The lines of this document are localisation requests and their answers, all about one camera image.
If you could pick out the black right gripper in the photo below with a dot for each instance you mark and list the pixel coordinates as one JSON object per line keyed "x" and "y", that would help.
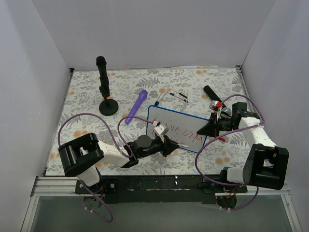
{"x": 215, "y": 124}

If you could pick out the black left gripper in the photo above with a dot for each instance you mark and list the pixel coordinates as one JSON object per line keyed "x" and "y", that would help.
{"x": 164, "y": 146}

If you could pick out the red white marker pen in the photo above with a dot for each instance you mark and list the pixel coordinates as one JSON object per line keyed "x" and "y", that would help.
{"x": 183, "y": 146}

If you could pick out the blue framed whiteboard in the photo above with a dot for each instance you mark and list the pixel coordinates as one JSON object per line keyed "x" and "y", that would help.
{"x": 182, "y": 127}

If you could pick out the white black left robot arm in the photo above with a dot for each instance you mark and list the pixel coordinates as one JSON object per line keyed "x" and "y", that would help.
{"x": 80, "y": 155}

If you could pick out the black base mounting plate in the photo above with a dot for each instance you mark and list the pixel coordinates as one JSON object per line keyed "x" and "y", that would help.
{"x": 165, "y": 196}

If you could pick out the black round microphone stand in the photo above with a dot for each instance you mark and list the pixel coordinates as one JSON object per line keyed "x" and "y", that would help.
{"x": 108, "y": 107}

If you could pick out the black microphone on stand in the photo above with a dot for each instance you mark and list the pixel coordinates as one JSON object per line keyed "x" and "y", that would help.
{"x": 103, "y": 77}

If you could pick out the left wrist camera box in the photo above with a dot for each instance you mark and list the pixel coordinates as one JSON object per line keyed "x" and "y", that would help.
{"x": 160, "y": 130}

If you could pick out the black wire whiteboard stand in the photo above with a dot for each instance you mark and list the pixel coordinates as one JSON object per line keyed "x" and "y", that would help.
{"x": 166, "y": 94}

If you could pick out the aluminium front rail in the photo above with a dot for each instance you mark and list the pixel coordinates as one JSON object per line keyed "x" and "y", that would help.
{"x": 114, "y": 184}

